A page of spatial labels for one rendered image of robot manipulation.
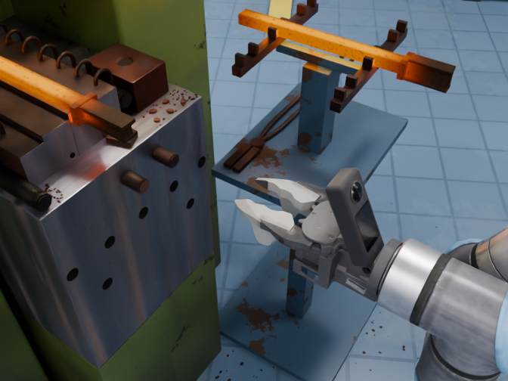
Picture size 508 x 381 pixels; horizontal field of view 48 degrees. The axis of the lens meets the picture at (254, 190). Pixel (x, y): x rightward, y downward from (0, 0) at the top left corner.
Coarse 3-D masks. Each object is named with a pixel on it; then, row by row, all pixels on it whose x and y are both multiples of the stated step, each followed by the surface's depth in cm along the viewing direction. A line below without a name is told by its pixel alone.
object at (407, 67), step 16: (240, 16) 117; (256, 16) 117; (288, 32) 113; (304, 32) 112; (320, 32) 112; (320, 48) 112; (336, 48) 109; (352, 48) 108; (368, 48) 108; (384, 64) 106; (400, 64) 103; (416, 64) 103; (432, 64) 102; (448, 64) 102; (416, 80) 105; (432, 80) 103; (448, 80) 102
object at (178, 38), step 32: (32, 0) 120; (64, 0) 113; (96, 0) 107; (128, 0) 107; (160, 0) 114; (192, 0) 122; (64, 32) 119; (96, 32) 113; (128, 32) 110; (160, 32) 118; (192, 32) 127; (192, 64) 132
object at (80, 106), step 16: (0, 64) 95; (16, 64) 95; (16, 80) 92; (32, 80) 92; (48, 80) 92; (48, 96) 89; (64, 96) 88; (80, 96) 88; (96, 96) 88; (80, 112) 86; (96, 112) 85; (112, 112) 85; (96, 128) 86; (112, 128) 85; (128, 128) 83
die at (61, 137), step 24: (0, 48) 102; (48, 72) 96; (72, 72) 96; (0, 96) 91; (24, 96) 91; (0, 120) 89; (24, 120) 87; (48, 120) 87; (72, 120) 88; (0, 144) 84; (24, 144) 84; (48, 144) 86; (72, 144) 90; (24, 168) 84; (48, 168) 88
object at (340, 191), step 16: (336, 176) 64; (352, 176) 64; (336, 192) 62; (352, 192) 63; (336, 208) 64; (352, 208) 64; (368, 208) 66; (352, 224) 64; (368, 224) 66; (352, 240) 65; (368, 240) 66; (352, 256) 67; (368, 256) 66
